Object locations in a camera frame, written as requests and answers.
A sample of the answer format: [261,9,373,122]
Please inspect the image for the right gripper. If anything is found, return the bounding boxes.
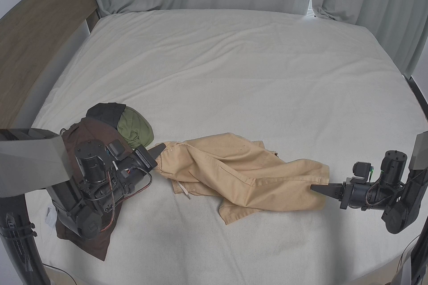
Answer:
[339,181,372,210]

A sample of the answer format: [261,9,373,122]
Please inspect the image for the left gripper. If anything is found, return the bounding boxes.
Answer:
[113,145,158,199]

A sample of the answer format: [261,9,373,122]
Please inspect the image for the beige shorts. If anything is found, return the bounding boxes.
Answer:
[152,132,331,227]

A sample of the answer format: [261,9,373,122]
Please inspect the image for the bed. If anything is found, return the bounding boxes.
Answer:
[0,0,428,285]

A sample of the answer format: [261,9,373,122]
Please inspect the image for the green garment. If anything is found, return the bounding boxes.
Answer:
[117,107,154,149]

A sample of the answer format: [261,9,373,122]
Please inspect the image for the brown shorts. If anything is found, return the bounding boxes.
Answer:
[55,117,134,261]

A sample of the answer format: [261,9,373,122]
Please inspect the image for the black garment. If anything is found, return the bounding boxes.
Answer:
[86,103,127,127]

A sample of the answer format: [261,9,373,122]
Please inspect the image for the white garment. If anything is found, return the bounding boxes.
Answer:
[45,207,57,229]

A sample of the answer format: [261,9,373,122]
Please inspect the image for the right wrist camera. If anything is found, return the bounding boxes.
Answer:
[346,161,375,184]

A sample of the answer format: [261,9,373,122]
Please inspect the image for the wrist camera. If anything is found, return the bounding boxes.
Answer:
[106,141,125,159]
[346,161,375,184]

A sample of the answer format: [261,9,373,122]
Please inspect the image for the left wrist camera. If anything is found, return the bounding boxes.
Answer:
[106,141,125,159]

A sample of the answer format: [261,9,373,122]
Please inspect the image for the black cable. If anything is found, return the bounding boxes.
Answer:
[42,264,80,285]

